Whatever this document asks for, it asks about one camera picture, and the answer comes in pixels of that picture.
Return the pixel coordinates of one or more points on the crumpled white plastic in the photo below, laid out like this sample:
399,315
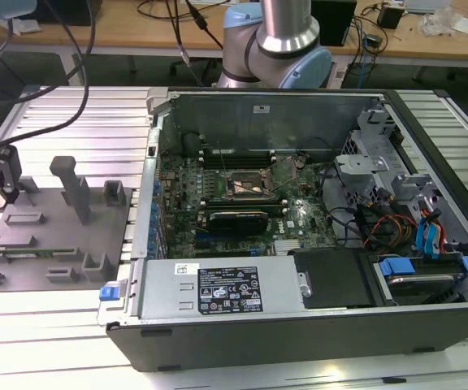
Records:
27,26

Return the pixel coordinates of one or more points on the open black PC case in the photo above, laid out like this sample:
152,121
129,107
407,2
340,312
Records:
234,345

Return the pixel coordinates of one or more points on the black computer tower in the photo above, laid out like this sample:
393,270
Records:
335,24

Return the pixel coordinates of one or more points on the wooden desk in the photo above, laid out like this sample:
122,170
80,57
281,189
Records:
116,34

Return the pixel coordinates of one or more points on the grey power supply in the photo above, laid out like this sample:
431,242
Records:
165,284

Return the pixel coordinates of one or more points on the round coin battery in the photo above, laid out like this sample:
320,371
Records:
300,162

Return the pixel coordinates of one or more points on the green RAM stick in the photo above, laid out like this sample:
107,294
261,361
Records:
35,252

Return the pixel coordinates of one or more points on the small black box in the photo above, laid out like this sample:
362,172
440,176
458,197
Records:
389,16

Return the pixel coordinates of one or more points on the black RAM slot bank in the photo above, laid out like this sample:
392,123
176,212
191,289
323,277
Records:
242,160
242,205

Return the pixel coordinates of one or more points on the blue case latch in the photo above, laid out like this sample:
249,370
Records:
109,293

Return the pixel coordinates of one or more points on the black graphics card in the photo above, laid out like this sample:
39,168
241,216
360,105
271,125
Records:
238,222

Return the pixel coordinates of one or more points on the green motherboard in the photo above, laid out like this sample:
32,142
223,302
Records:
303,215

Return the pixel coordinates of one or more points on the CPU socket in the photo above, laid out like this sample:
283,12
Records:
244,185

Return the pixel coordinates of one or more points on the silver drive cage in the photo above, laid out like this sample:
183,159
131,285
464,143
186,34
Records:
360,162

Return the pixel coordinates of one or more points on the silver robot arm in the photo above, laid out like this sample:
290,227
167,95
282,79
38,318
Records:
287,32

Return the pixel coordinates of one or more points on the clear plastic bags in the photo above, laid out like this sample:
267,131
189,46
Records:
441,20

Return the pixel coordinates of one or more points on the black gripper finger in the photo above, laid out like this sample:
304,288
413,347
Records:
11,170

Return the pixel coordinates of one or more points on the flat black device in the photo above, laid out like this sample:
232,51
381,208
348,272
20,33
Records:
47,10

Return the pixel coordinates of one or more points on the grey parts rack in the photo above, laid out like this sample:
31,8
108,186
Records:
55,243

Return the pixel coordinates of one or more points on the black plastic shroud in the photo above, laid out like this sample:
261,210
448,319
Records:
331,280

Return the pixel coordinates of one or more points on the silver finned heatsink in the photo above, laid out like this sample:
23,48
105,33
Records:
287,248

